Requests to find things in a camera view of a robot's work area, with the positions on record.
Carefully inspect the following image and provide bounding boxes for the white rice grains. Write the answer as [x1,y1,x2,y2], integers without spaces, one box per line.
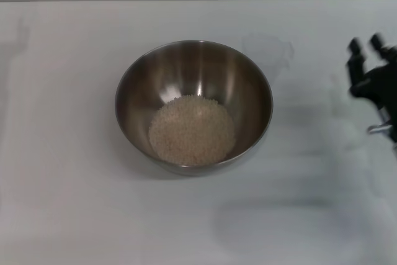
[148,94,236,167]

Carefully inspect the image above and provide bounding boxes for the stainless steel mixing bowl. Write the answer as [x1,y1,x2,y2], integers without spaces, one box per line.
[115,40,274,176]

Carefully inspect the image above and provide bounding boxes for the clear plastic measuring cup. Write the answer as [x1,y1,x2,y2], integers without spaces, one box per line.
[241,32,294,74]

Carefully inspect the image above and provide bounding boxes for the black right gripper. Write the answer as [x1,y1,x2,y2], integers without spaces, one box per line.
[346,32,397,151]

